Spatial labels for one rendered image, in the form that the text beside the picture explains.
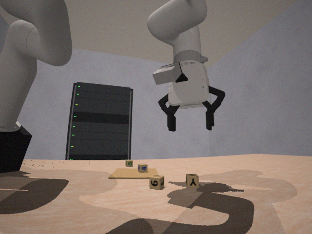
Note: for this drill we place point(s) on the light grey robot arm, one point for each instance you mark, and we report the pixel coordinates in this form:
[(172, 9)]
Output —
[(43, 33)]

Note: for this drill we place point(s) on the tan flat mat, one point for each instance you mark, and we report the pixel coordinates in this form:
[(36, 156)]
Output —
[(124, 173)]

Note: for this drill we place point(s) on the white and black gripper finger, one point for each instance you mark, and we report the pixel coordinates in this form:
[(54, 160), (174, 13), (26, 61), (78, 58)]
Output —
[(170, 111), (211, 108)]

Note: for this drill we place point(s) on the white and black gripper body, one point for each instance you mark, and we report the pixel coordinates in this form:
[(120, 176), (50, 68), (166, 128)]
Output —
[(191, 93)]

